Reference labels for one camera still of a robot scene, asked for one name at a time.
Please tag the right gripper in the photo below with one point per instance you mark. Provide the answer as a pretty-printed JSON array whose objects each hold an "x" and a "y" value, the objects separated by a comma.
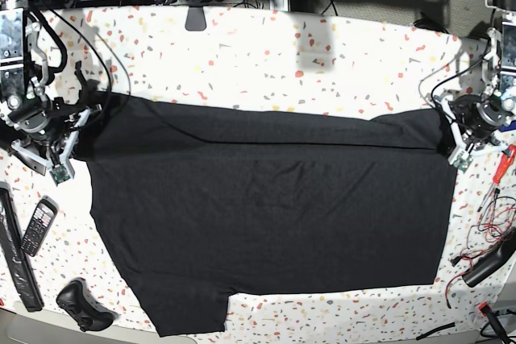
[{"x": 50, "y": 146}]

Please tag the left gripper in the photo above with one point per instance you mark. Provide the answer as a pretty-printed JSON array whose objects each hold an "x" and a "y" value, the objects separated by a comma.
[{"x": 475, "y": 122}]

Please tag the black T-shirt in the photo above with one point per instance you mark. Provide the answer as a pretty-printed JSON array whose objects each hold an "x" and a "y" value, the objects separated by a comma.
[{"x": 195, "y": 204}]

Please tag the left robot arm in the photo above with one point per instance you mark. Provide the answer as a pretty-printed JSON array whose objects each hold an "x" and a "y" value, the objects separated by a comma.
[{"x": 497, "y": 62}]

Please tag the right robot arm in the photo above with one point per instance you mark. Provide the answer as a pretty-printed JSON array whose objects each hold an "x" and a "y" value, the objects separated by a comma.
[{"x": 32, "y": 54}]

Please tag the long black bar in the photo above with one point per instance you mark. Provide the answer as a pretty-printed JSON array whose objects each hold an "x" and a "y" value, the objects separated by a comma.
[{"x": 16, "y": 259}]

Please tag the black game controller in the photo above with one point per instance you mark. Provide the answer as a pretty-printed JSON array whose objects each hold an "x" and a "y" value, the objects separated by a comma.
[{"x": 72, "y": 300}]

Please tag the red black clamp tool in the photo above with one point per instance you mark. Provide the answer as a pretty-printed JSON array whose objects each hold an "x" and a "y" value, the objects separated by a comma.
[{"x": 499, "y": 331}]

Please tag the red handled screwdriver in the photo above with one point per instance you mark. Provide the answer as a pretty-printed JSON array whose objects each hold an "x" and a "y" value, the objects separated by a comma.
[{"x": 507, "y": 159}]

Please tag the black cordless phone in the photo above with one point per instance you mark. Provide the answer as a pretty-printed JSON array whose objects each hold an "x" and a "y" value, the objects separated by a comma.
[{"x": 39, "y": 225}]

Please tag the black cylinder handle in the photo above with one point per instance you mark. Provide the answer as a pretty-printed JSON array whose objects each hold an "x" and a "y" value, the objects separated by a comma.
[{"x": 492, "y": 261}]

